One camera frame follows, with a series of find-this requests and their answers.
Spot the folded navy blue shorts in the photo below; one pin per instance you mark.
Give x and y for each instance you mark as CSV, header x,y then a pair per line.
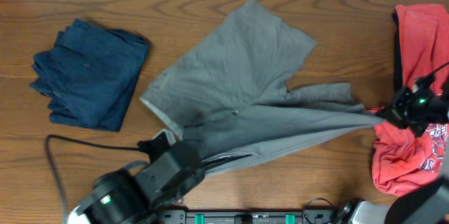
x,y
90,75

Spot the grey shorts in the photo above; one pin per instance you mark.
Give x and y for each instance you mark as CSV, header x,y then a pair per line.
x,y
227,97

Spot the red printed t-shirt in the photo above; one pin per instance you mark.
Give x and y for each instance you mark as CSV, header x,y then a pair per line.
x,y
402,162

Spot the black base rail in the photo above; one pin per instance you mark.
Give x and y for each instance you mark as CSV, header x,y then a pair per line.
x,y
318,210

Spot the black garment under red shirt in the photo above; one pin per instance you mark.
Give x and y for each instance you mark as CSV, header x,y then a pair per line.
x,y
398,72

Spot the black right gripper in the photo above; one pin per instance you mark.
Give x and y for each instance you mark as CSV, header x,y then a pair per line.
x,y
396,112

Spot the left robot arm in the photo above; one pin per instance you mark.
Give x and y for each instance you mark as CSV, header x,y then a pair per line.
x,y
136,192

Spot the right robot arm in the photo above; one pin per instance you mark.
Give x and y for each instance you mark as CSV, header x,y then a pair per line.
x,y
427,204

